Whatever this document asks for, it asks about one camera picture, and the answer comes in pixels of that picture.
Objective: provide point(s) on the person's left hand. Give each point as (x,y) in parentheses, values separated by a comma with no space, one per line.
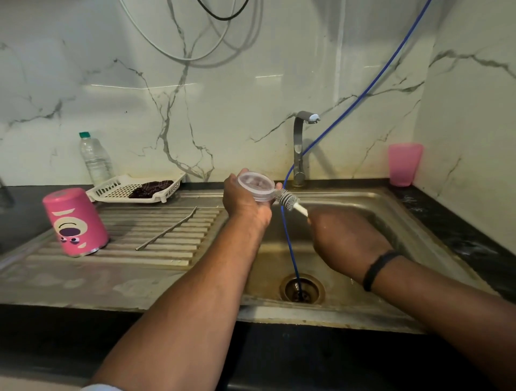
(242,203)

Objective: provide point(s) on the sink drain strainer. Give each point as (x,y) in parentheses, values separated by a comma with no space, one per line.
(302,289)

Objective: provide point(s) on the dark scrub cloth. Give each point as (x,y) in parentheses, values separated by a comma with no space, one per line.
(151,189)

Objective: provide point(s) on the stainless steel sink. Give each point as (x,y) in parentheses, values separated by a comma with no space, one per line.
(141,262)

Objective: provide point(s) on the metal straw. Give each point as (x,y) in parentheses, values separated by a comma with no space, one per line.
(166,230)

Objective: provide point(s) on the pink plastic cup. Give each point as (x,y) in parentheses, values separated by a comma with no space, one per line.
(404,164)

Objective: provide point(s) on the person's left forearm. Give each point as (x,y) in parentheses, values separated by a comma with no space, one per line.
(193,306)

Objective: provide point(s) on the white bottle brush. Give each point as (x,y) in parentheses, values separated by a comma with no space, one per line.
(291,202)

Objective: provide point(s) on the white plastic basket tray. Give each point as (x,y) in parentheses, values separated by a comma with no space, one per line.
(121,189)

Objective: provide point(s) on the chrome sink faucet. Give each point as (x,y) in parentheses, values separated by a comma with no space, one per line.
(300,149)

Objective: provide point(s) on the black wristband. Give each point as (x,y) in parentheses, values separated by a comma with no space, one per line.
(378,269)

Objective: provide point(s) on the person's right forearm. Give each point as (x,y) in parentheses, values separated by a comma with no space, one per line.
(447,310)

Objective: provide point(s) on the clear plastic lid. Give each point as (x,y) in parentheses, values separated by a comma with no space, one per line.
(256,186)

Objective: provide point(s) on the pink cartoon tumbler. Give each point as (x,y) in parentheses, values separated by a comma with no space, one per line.
(75,222)

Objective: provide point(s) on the clear plastic water bottle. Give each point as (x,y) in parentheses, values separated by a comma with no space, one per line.
(95,159)

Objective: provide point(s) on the person's right hand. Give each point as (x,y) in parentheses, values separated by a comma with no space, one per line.
(346,239)

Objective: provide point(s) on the person's left thumb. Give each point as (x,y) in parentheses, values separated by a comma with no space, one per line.
(277,192)

